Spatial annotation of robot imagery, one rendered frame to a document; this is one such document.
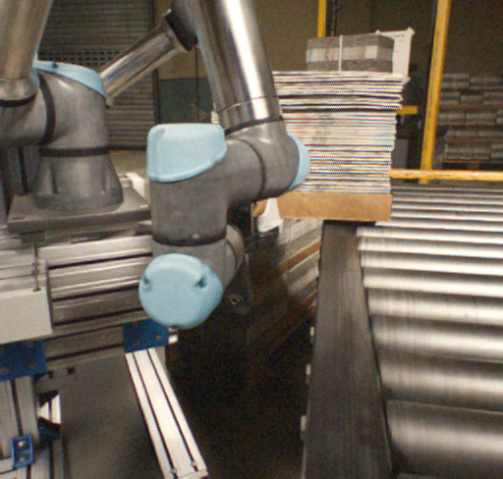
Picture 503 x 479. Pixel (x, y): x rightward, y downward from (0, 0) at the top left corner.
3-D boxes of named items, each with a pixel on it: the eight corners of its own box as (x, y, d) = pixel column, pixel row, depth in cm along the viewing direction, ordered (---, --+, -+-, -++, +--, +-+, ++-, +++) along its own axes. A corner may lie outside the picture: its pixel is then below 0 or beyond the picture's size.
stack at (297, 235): (162, 365, 175) (149, 148, 152) (298, 271, 270) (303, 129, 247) (248, 400, 155) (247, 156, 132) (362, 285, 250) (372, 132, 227)
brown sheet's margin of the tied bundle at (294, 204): (232, 197, 90) (232, 176, 89) (381, 202, 85) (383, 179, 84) (211, 215, 75) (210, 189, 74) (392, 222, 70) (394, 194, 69)
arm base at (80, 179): (32, 214, 73) (25, 151, 70) (33, 195, 86) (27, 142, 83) (130, 205, 78) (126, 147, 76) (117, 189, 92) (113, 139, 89)
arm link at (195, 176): (207, 121, 51) (210, 215, 54) (125, 126, 43) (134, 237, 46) (263, 123, 46) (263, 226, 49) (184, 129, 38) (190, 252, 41)
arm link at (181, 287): (212, 255, 40) (214, 342, 42) (238, 223, 50) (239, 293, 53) (129, 250, 41) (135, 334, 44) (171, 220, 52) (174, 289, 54)
